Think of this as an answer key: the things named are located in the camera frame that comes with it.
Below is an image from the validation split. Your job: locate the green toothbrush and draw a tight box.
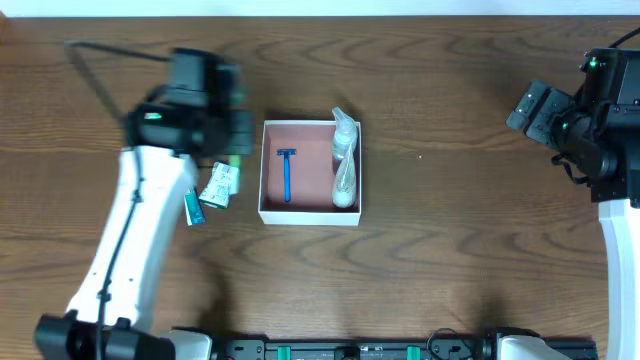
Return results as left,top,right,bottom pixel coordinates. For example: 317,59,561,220
229,155,242,195

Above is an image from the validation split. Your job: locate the green white soap packet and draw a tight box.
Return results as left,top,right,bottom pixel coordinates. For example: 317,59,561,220
199,162,234,209

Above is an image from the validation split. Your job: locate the blue disposable razor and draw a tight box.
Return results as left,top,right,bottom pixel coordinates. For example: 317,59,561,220
277,149,296,202

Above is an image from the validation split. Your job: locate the Colgate toothpaste tube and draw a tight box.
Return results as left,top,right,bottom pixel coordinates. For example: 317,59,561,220
184,187,206,226

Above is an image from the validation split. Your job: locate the clear spray bottle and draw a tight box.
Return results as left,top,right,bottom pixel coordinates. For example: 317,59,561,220
332,107,359,161

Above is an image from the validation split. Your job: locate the white lotion tube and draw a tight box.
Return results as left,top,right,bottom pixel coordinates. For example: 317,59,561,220
332,144,357,208

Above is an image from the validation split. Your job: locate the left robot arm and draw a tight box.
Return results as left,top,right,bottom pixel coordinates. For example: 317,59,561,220
34,64,253,359

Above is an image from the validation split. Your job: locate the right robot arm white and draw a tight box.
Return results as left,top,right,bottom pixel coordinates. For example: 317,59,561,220
506,45,639,359

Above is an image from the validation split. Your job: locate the white box with pink interior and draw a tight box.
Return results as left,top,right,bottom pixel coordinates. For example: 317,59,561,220
258,120,363,226

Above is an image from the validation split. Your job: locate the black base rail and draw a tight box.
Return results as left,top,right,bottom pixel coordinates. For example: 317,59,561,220
212,338,599,360

